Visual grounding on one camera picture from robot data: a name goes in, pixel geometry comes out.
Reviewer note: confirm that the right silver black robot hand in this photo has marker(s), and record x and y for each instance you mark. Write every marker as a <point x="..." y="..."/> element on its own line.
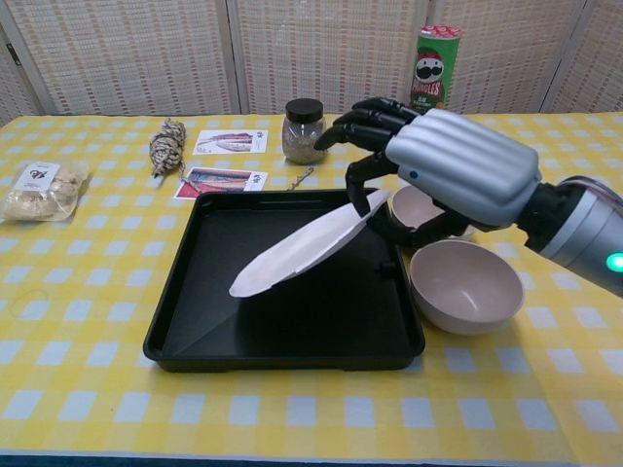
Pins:
<point x="467" y="165"/>

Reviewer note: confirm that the beige plastic bowl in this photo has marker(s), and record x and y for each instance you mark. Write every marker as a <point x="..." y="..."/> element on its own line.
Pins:
<point x="411" y="206"/>
<point x="466" y="287"/>

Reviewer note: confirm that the white round plate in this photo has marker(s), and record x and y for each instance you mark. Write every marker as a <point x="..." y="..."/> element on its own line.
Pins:
<point x="302" y="248"/>

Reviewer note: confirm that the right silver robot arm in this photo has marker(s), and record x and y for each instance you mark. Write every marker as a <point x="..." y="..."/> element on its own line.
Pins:
<point x="584" y="224"/>

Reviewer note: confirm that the black square plastic tray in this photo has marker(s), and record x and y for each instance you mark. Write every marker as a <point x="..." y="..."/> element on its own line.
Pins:
<point x="311" y="331"/>

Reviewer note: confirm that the green Pringles can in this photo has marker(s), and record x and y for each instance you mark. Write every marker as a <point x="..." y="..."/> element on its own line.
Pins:
<point x="433" y="73"/>

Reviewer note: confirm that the woven folding screen panel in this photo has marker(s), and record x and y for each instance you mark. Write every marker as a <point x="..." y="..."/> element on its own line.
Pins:
<point x="594" y="63"/>
<point x="19" y="82"/>
<point x="131" y="53"/>
<point x="331" y="48"/>
<point x="506" y="53"/>

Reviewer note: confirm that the glass jar with black lid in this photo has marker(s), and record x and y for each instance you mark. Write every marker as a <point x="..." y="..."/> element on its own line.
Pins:
<point x="303" y="138"/>

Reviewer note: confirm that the small twig piece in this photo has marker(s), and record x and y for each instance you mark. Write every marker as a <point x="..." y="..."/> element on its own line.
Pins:
<point x="301" y="179"/>

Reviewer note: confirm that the white postcard with boat picture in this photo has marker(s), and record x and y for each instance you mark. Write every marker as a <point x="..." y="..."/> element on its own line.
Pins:
<point x="231" y="142"/>

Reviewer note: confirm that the postcard with red blue picture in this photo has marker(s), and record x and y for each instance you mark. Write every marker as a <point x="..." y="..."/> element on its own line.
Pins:
<point x="221" y="181"/>

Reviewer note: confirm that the clear bag of snacks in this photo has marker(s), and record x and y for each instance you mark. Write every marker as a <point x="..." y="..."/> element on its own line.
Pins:
<point x="44" y="192"/>

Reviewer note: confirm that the yellow checked tablecloth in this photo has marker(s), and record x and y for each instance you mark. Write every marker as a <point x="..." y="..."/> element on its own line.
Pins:
<point x="97" y="379"/>

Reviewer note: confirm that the thin rubber band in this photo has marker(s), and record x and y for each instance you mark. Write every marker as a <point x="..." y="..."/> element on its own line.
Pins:
<point x="30" y="291"/>

